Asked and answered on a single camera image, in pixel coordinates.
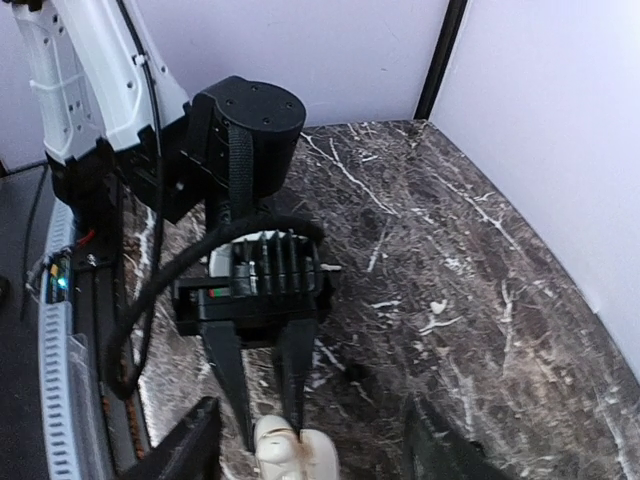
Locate white slotted cable duct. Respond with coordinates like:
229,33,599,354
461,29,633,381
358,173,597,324
37,199,84,480

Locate black front rail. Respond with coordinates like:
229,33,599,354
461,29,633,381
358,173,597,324
74,164,151,471

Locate white charging case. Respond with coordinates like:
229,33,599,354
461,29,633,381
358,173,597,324
254,415,340,480

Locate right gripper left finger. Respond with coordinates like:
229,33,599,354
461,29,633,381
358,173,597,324
118,397,222,480

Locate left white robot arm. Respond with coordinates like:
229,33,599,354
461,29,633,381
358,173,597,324
10,1,331,449

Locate left black frame post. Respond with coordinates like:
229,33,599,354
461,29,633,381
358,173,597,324
414,0,468,120

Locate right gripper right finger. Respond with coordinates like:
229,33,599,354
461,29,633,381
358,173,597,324
402,394,509,480

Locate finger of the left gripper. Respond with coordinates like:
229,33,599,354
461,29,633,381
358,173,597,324
278,319,318,435
200,321,254,450

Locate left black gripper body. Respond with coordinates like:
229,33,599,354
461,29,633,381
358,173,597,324
172,234,334,348

